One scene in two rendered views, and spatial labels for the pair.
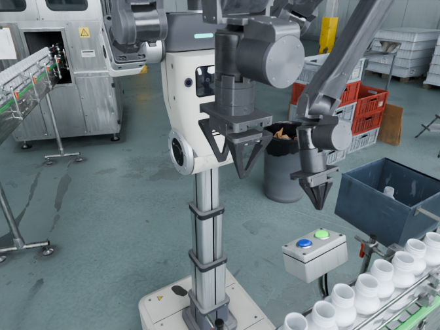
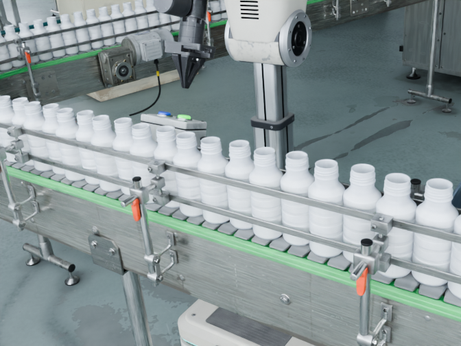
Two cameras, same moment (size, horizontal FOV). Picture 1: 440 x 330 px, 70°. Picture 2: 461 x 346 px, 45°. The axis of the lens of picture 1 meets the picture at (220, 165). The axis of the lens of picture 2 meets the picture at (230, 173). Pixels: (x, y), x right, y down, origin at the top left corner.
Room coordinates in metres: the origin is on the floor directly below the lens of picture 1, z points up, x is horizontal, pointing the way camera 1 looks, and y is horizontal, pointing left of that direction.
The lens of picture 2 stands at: (0.26, -1.43, 1.56)
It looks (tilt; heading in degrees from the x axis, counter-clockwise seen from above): 26 degrees down; 69
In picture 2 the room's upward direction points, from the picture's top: 5 degrees counter-clockwise
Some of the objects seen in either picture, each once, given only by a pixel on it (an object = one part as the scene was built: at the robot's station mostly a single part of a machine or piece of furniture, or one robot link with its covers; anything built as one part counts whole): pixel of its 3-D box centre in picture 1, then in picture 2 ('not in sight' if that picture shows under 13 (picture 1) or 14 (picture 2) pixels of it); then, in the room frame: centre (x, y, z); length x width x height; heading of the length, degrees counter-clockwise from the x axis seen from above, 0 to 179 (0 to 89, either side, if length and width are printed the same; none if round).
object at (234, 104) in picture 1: (234, 97); not in sight; (0.44, -0.02, 1.51); 0.10 x 0.07 x 0.07; 32
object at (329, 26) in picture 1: (327, 36); not in sight; (10.51, -3.34, 0.55); 0.40 x 0.40 x 1.10; 32
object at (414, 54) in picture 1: (405, 53); not in sight; (7.53, -4.23, 0.50); 1.23 x 1.05 x 1.00; 120
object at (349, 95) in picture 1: (325, 91); not in sight; (3.20, -1.08, 0.78); 0.61 x 0.41 x 0.22; 128
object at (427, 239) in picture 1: (423, 264); (190, 174); (0.54, -0.48, 1.08); 0.06 x 0.06 x 0.17
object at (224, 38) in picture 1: (238, 52); not in sight; (0.44, -0.02, 1.57); 0.07 x 0.06 x 0.07; 32
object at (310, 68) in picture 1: (328, 69); not in sight; (3.20, -1.08, 1.00); 0.61 x 0.41 x 0.22; 129
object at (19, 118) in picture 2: not in sight; (27, 131); (0.27, -0.03, 1.08); 0.06 x 0.06 x 0.17
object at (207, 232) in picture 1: (207, 245); (275, 174); (0.98, 0.05, 0.74); 0.11 x 0.11 x 0.40; 31
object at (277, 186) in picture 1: (286, 163); not in sight; (2.50, -0.59, 0.32); 0.45 x 0.45 x 0.64
